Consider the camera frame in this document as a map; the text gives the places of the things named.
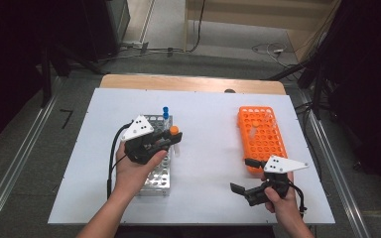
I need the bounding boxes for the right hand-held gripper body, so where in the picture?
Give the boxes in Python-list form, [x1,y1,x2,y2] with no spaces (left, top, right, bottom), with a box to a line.
[244,155,310,207]

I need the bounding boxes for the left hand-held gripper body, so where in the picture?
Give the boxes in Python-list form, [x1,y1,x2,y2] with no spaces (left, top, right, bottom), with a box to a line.
[121,114,167,166]

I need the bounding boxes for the orange-capped test tube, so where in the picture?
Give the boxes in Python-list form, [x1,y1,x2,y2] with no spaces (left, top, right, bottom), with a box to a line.
[169,125,182,158]
[248,121,260,139]

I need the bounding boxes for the orange plastic test tube rack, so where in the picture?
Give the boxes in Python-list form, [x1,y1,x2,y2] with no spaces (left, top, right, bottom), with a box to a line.
[237,105,289,176]

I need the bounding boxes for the metal test tube rack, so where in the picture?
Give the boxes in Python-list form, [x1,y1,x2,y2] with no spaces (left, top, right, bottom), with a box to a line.
[135,114,174,197]

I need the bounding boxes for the person's right hand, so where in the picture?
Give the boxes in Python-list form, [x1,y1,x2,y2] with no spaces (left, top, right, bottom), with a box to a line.
[261,172,299,216]

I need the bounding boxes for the person's left hand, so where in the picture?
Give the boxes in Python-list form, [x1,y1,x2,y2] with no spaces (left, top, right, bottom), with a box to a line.
[113,142,168,199]

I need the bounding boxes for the white table sheet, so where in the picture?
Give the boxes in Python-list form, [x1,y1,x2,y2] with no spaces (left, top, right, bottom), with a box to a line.
[48,87,335,226]

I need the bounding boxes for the person's dark clothing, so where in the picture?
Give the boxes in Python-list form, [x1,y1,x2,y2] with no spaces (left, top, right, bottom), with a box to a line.
[112,225,276,238]

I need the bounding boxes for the black metal stand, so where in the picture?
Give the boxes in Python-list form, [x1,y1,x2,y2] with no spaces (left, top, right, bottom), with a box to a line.
[267,49,333,121]
[39,43,108,108]

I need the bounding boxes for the dark cabinet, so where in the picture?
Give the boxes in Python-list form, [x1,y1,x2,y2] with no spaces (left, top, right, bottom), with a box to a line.
[75,0,131,62]

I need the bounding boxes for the dark curtain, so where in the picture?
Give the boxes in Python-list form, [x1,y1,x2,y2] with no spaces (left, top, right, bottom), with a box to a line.
[325,0,381,206]
[0,0,49,156]

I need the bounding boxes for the light wooden panel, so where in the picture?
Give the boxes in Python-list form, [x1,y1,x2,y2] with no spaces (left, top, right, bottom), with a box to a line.
[184,0,340,38]

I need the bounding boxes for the right hand-held gripper cable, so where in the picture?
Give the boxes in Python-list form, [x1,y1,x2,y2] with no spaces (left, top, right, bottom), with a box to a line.
[289,182,309,219]

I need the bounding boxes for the hand-held gripper cable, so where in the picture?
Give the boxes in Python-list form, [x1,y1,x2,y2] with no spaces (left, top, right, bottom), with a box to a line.
[106,122,133,200]
[289,182,309,219]

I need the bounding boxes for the left hand-held gripper cable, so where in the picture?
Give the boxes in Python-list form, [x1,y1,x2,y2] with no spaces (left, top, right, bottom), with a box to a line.
[106,122,133,200]

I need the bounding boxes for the metal floor rail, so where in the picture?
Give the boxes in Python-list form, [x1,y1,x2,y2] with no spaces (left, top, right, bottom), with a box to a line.
[0,75,64,234]
[297,92,373,238]

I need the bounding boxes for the grey floor cable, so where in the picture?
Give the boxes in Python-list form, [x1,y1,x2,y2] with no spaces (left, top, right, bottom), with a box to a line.
[97,41,192,63]

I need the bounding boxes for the hanging black cable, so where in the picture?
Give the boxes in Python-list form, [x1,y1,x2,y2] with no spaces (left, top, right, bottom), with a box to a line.
[190,0,206,53]

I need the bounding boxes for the white floor cable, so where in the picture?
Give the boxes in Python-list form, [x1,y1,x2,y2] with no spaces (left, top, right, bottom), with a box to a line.
[251,42,287,68]

